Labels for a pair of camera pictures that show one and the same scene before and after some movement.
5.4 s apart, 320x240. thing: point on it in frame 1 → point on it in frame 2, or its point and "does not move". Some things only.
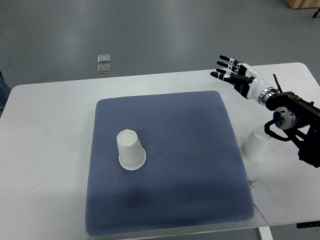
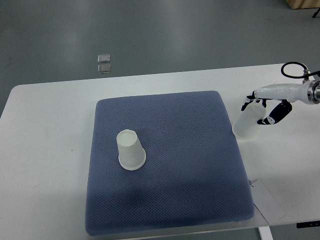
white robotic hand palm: [254, 88] → [296, 93]
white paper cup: [253, 148] → [246, 126]
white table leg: [265, 233] does not move
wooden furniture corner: [303, 4] does not move
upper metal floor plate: [104, 58] does not move
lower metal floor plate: [104, 68] does not move
